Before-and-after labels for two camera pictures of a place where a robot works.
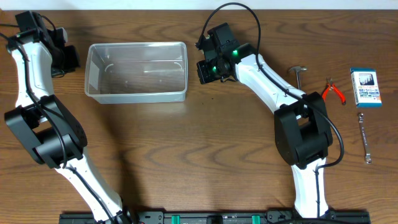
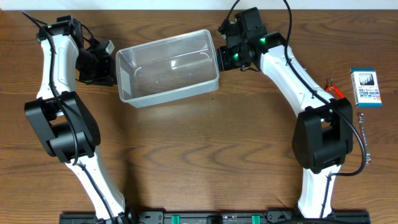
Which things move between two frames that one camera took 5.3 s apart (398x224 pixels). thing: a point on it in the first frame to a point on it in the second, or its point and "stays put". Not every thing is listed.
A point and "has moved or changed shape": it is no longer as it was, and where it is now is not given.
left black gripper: [71, 58] to [109, 69]
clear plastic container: [136, 72] has moved or changed shape
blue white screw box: [365, 88] stays put
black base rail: [202, 217] stays put
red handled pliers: [330, 86] stays put
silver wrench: [368, 157] stays put
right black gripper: [203, 73] to [222, 58]
